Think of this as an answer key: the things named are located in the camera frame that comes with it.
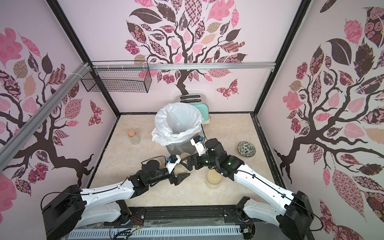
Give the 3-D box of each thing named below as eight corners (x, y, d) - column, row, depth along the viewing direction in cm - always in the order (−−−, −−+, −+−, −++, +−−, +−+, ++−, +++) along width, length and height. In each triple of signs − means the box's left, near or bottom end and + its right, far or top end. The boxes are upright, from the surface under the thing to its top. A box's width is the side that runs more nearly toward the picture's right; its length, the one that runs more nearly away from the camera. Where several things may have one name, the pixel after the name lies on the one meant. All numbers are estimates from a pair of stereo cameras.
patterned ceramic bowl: (239, 157, 97) (240, 153, 93) (236, 145, 103) (237, 141, 99) (254, 157, 97) (257, 153, 93) (251, 145, 103) (253, 141, 99)
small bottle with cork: (130, 144, 104) (124, 135, 95) (132, 138, 107) (127, 129, 98) (139, 144, 104) (133, 135, 95) (140, 138, 107) (135, 129, 98)
